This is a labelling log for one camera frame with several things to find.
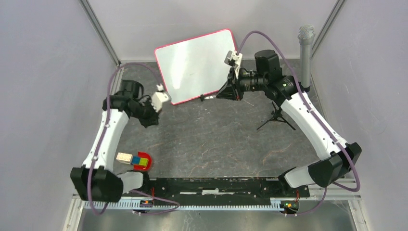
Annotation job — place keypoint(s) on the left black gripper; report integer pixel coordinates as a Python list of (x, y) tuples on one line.
[(153, 119)]

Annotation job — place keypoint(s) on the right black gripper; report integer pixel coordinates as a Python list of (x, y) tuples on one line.
[(232, 90)]

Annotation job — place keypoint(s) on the pink framed whiteboard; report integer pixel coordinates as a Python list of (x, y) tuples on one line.
[(195, 66)]

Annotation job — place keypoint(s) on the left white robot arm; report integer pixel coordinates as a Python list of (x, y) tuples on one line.
[(94, 180)]

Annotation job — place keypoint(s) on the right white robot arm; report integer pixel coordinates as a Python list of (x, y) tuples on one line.
[(337, 157)]

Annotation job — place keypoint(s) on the red bowl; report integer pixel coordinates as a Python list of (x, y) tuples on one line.
[(145, 155)]

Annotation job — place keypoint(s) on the colourful block toy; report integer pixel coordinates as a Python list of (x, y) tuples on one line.
[(139, 161)]

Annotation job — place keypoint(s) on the cream lego brick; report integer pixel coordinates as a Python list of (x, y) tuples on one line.
[(124, 158)]

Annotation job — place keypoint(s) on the silver microphone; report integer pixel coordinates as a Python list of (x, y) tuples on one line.
[(306, 35)]

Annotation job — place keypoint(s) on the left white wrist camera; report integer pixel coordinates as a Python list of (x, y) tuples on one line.
[(159, 98)]

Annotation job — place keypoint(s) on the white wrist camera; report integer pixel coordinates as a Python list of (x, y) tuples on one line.
[(159, 98), (233, 59)]

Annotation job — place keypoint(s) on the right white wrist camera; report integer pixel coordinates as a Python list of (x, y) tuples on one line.
[(233, 59)]

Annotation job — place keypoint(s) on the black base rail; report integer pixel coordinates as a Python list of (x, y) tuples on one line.
[(221, 191)]

